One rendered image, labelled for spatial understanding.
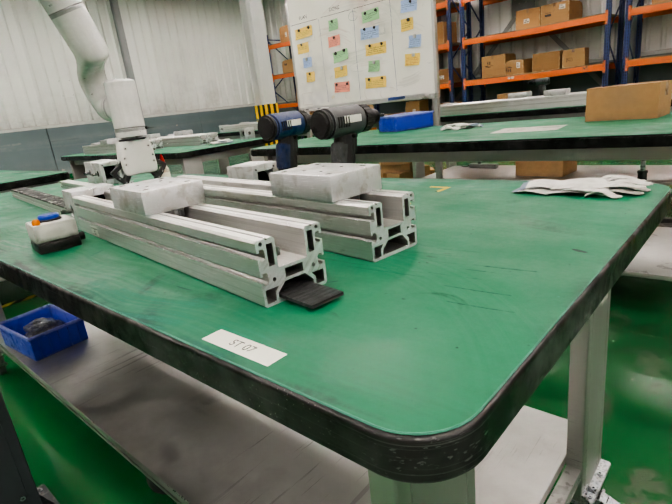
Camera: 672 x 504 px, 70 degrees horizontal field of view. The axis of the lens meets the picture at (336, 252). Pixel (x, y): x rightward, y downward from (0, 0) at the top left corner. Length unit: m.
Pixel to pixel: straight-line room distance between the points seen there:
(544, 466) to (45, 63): 12.65
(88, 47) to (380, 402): 1.28
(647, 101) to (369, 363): 2.28
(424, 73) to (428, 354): 3.55
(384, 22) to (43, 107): 9.89
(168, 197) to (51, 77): 12.23
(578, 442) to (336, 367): 0.83
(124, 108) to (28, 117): 11.29
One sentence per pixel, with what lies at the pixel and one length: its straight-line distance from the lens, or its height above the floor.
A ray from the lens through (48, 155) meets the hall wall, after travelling 12.84.
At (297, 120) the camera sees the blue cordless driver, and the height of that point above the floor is 0.98.
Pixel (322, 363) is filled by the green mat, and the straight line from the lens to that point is 0.46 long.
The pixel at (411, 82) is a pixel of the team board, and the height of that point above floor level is 1.08.
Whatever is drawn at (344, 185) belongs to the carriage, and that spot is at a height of 0.89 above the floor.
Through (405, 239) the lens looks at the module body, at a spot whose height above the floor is 0.79.
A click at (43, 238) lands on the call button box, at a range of 1.14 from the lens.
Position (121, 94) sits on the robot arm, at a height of 1.09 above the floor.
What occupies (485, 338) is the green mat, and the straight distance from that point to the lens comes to 0.49.
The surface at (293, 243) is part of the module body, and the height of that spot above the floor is 0.84.
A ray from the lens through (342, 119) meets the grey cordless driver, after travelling 0.97.
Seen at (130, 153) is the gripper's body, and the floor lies 0.93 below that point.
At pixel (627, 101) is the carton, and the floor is 0.86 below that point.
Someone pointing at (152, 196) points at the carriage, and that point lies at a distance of 0.85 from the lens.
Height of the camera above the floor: 1.01
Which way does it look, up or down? 17 degrees down
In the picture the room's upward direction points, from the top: 7 degrees counter-clockwise
